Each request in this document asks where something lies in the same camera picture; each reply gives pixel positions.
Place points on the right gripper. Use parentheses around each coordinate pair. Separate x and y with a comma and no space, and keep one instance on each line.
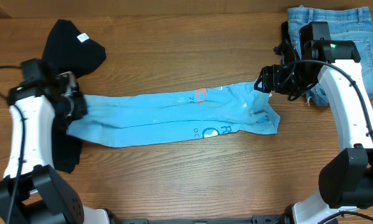
(273,78)

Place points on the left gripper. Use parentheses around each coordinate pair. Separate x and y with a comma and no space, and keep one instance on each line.
(79,109)

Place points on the light blue t-shirt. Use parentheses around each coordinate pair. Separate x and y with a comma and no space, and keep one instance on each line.
(178,116)

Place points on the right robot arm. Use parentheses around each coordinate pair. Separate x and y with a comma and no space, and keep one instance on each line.
(346,182)

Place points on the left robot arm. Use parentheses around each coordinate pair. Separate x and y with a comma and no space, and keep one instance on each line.
(31,190)

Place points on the black garment under shorts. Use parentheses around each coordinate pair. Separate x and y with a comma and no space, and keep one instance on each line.
(286,37)

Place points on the black garment on left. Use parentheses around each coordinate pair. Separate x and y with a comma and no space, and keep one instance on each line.
(69,50)

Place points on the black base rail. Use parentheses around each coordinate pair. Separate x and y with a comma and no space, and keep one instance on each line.
(256,219)

